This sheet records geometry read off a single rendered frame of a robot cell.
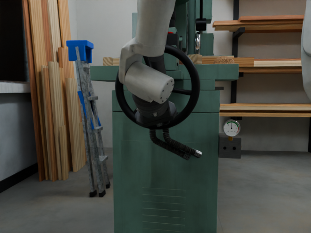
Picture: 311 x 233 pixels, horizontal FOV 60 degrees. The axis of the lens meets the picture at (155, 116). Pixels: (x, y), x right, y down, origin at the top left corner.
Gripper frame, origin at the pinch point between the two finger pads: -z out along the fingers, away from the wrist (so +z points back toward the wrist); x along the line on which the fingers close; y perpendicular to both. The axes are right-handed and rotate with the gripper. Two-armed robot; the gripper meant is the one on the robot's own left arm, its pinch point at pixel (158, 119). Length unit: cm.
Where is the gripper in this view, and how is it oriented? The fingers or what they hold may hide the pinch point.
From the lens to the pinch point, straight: 83.8
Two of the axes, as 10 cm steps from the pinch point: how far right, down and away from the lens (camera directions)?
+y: -2.2, -8.7, 4.4
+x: 9.6, -2.6, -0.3
